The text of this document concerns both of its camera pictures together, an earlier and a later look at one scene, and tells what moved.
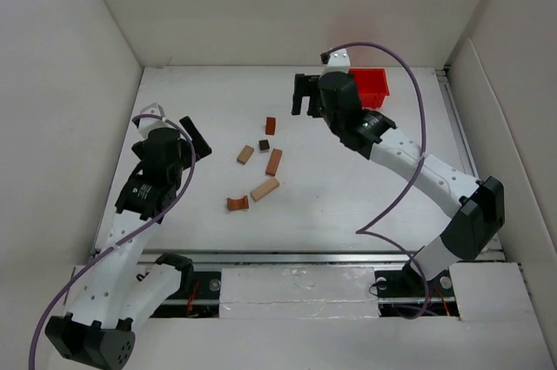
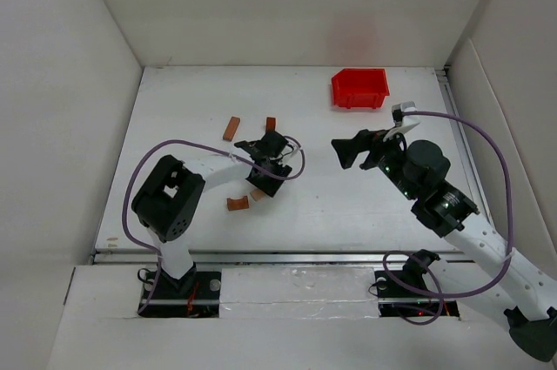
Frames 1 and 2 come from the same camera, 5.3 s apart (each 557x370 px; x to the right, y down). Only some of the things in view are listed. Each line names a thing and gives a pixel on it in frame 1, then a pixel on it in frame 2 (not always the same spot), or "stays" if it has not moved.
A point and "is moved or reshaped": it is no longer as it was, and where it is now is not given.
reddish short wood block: [270, 126] stays
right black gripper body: [311, 94] to [374, 149]
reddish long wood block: [273, 162] is moved or reshaped
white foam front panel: [302, 292] stays
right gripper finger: [296, 104] to [347, 150]
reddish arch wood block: [238, 204] stays
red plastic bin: [372, 85] stays
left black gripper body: [194, 137] to [259, 157]
